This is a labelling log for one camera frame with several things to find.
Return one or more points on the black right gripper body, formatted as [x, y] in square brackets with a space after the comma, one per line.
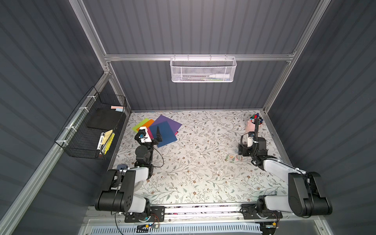
[255, 140]

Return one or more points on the blue paper sheet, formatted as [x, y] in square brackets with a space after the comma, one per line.
[168, 136]

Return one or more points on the magenta paper sheet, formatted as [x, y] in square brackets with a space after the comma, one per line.
[149, 133]

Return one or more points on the orange paper sheet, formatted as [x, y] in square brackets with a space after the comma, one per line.
[148, 124]

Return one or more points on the purple paper sheet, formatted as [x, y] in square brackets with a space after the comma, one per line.
[174, 125]

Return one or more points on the lime green paper sheet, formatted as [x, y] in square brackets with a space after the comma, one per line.
[142, 123]

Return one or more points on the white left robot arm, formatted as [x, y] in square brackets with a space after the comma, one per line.
[116, 191]

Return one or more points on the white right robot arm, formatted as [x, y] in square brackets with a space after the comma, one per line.
[306, 195]

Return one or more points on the pink pen cup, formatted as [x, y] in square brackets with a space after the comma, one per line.
[250, 125]

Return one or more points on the blue tape dispenser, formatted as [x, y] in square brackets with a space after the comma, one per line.
[121, 167]

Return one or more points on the white tape roll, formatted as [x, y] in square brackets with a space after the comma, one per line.
[138, 185]

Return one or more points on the black wire wall basket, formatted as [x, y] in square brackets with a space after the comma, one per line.
[94, 129]

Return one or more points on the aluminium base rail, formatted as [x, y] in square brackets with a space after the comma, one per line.
[173, 212]

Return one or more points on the white mesh wall basket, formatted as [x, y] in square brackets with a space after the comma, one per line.
[220, 69]

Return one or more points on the aluminium frame post left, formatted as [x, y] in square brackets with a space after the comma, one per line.
[90, 32]

